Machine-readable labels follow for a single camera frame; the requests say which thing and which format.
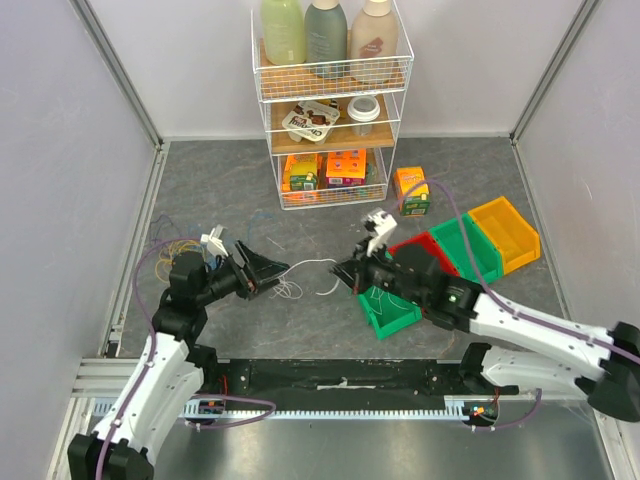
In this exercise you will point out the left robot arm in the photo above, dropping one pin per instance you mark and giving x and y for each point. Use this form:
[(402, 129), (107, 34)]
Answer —
[(172, 368)]

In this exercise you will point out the grey green bottle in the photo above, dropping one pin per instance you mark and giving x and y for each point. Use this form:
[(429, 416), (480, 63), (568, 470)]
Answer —
[(326, 34)]

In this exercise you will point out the pink orange box in rack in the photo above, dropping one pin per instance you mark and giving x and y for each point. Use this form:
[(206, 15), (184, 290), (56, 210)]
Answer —
[(346, 168)]

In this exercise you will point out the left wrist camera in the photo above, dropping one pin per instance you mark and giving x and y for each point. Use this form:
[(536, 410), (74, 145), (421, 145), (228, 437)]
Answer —
[(213, 242)]

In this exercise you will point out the rear green bin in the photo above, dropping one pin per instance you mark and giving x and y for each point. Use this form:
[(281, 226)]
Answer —
[(487, 257)]

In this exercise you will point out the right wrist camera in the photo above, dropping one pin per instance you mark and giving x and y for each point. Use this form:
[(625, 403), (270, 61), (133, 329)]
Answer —
[(380, 225)]

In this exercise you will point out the front green bin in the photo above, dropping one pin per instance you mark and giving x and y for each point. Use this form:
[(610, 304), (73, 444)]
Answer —
[(387, 314)]

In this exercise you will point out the sponge box on table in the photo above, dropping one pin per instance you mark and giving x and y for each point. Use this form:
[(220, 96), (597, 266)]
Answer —
[(412, 195)]

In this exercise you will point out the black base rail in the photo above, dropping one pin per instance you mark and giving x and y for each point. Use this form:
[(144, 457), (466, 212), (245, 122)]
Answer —
[(340, 384)]

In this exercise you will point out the white wire shelf rack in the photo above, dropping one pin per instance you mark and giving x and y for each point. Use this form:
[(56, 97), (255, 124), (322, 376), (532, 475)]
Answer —
[(279, 88)]

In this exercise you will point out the beige brown bottle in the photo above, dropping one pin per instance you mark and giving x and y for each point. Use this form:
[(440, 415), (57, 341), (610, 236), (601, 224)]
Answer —
[(374, 39)]

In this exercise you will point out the light green bottle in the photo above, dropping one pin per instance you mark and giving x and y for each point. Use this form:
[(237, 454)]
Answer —
[(283, 32)]

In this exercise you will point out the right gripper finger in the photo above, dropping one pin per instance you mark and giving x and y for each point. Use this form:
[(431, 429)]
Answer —
[(346, 277), (357, 263)]

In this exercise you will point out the clear cup with lid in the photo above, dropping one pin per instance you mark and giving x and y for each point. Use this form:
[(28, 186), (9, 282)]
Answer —
[(363, 111)]

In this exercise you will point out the green bin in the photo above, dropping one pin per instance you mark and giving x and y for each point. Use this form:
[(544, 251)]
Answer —
[(487, 257), (387, 314)]

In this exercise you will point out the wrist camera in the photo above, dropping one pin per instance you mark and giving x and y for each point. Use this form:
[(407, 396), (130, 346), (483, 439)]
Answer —
[(213, 242), (380, 225)]

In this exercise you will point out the yogurt cup pack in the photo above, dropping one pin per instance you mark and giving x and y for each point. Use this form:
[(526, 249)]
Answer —
[(310, 120)]

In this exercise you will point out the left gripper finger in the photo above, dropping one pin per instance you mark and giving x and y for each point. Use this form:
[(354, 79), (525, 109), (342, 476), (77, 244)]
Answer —
[(265, 283), (258, 263)]

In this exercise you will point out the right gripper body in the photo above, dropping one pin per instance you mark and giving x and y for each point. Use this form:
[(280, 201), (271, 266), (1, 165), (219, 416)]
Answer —
[(365, 268)]

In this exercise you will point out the red bin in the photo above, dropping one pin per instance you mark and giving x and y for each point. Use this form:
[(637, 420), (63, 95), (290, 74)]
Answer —
[(427, 243)]

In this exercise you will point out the yellow bin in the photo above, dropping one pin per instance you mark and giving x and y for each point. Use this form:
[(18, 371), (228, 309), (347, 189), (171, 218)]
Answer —
[(517, 242)]

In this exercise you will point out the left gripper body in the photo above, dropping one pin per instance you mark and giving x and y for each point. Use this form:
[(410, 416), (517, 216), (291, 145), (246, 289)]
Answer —
[(242, 281)]

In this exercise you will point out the sponge box in rack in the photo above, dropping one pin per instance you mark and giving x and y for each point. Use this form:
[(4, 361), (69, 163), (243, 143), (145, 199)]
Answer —
[(301, 172)]

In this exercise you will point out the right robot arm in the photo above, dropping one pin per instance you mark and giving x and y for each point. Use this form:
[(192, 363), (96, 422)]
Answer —
[(601, 364)]

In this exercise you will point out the white cable duct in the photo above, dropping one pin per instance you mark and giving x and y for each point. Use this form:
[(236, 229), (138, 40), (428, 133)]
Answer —
[(453, 410)]

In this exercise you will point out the green sponges in rack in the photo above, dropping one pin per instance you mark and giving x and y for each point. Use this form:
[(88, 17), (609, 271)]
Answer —
[(372, 174)]

